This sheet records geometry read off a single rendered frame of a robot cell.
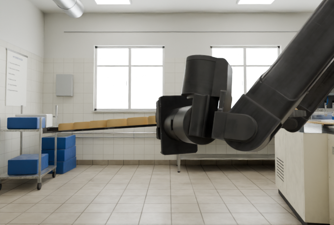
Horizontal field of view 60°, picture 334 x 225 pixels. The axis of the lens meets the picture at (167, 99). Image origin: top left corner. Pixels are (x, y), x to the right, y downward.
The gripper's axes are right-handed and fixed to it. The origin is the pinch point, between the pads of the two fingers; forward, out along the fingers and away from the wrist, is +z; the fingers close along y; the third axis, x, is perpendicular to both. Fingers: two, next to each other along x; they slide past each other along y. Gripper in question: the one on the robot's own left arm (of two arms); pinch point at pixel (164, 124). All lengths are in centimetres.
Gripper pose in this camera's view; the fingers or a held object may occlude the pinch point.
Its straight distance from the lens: 59.2
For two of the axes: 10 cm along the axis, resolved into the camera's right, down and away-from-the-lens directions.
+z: -2.7, 0.8, 9.6
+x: 9.6, -0.2, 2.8
